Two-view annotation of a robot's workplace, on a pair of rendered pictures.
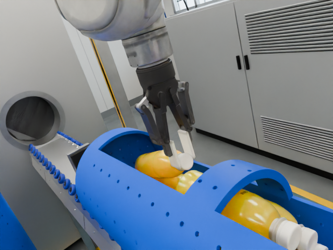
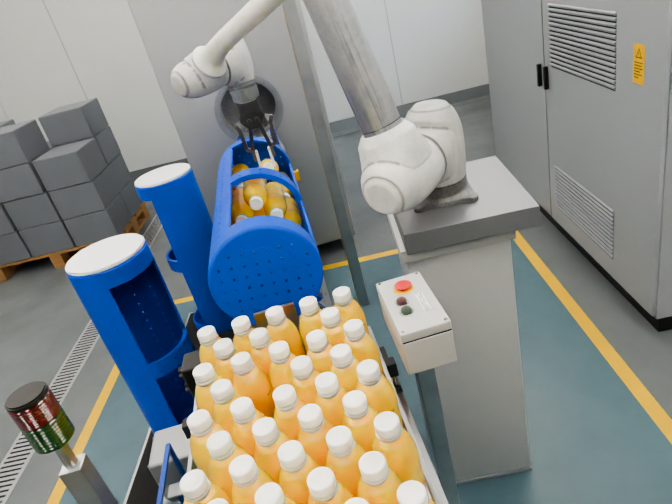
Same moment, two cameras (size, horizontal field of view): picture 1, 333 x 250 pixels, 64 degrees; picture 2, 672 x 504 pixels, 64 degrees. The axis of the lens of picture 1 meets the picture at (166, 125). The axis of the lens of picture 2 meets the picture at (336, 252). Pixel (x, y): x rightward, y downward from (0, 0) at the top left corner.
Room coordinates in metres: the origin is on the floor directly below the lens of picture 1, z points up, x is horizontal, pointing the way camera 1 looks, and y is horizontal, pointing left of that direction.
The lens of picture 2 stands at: (-0.93, -1.02, 1.72)
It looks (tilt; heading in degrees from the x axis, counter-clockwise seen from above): 28 degrees down; 30
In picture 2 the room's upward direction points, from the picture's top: 15 degrees counter-clockwise
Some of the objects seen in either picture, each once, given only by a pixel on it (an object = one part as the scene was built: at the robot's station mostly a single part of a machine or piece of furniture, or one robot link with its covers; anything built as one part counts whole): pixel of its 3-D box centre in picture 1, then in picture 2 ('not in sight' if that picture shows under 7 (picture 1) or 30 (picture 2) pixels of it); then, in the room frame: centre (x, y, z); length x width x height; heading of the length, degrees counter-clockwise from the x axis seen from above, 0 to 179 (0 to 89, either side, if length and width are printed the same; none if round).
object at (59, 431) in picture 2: not in sight; (48, 428); (-0.59, -0.23, 1.18); 0.06 x 0.06 x 0.05
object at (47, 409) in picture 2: not in sight; (34, 408); (-0.59, -0.23, 1.23); 0.06 x 0.06 x 0.04
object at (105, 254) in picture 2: not in sight; (105, 253); (0.21, 0.53, 1.03); 0.28 x 0.28 x 0.01
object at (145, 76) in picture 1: (159, 84); (251, 114); (0.54, -0.01, 1.36); 0.08 x 0.07 x 0.09; 122
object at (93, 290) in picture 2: not in sight; (154, 350); (0.21, 0.53, 0.59); 0.28 x 0.28 x 0.88
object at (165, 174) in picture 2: not in sight; (162, 175); (0.95, 0.88, 1.03); 0.28 x 0.28 x 0.01
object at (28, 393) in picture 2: not in sight; (49, 430); (-0.59, -0.23, 1.18); 0.06 x 0.06 x 0.16
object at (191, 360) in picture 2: not in sight; (205, 374); (-0.22, -0.18, 0.95); 0.10 x 0.07 x 0.10; 122
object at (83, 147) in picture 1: (85, 164); not in sight; (1.05, 0.39, 1.00); 0.10 x 0.04 x 0.15; 122
